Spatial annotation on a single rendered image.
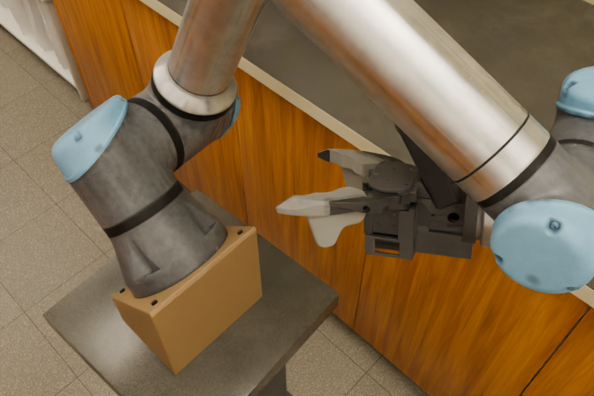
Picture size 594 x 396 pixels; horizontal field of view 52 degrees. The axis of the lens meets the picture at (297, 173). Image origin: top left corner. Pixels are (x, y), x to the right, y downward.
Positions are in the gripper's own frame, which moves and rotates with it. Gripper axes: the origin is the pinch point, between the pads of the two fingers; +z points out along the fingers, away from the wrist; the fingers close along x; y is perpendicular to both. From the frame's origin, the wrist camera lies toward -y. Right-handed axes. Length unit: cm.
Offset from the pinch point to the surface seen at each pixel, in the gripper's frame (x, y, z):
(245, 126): 74, 24, 40
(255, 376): 1.0, 32.7, 8.0
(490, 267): 44, 37, -22
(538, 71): 75, 7, -28
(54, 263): 78, 81, 118
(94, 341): -2.3, 29.4, 32.0
